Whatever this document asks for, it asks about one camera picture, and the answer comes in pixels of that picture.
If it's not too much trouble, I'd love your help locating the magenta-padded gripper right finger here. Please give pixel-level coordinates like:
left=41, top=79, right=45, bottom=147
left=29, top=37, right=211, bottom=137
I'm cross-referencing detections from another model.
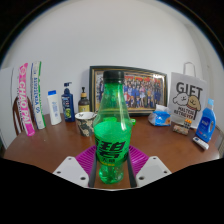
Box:
left=127, top=144, right=173, bottom=189

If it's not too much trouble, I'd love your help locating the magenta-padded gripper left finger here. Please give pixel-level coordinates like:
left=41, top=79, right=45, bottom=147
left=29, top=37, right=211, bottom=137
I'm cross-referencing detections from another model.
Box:
left=52, top=144, right=99, bottom=189

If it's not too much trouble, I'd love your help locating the green plastic drink bottle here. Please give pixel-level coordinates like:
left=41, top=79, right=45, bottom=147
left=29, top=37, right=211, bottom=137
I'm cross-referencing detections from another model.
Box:
left=92, top=69, right=134, bottom=185

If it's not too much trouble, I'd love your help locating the blue tissue pack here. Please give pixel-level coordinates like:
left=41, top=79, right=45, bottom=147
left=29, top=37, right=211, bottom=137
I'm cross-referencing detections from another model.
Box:
left=147, top=104, right=172, bottom=127

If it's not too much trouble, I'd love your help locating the white remote control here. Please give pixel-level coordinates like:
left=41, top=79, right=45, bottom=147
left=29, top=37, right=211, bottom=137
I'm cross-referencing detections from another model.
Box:
left=192, top=135, right=210, bottom=151

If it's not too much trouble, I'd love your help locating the white bottle with blue cap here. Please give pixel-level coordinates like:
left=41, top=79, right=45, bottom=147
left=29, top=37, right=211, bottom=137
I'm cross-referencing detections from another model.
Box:
left=46, top=89, right=63, bottom=126

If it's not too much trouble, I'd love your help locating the dark blue pump bottle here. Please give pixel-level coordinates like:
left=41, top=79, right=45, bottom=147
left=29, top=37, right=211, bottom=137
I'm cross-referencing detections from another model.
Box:
left=60, top=81, right=76, bottom=123

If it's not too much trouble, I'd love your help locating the brown pump bottle yellow label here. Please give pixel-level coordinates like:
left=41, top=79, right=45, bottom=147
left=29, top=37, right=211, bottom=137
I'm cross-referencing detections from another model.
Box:
left=77, top=86, right=91, bottom=114

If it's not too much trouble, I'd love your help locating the blue detergent bottle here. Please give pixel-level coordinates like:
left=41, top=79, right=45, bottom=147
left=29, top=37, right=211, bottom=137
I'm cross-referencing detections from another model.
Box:
left=194, top=98, right=217, bottom=144

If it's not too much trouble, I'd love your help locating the framed group picture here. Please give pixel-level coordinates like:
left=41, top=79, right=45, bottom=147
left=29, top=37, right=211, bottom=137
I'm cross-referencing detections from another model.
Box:
left=88, top=65, right=168, bottom=117

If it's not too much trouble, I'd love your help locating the pink and white tube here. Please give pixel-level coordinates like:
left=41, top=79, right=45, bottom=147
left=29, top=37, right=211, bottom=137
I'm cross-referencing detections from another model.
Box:
left=16, top=62, right=36, bottom=137

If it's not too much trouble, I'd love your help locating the white paper gift bag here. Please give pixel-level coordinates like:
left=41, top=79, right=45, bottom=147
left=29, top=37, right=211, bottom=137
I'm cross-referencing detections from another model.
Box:
left=167, top=61, right=208, bottom=129

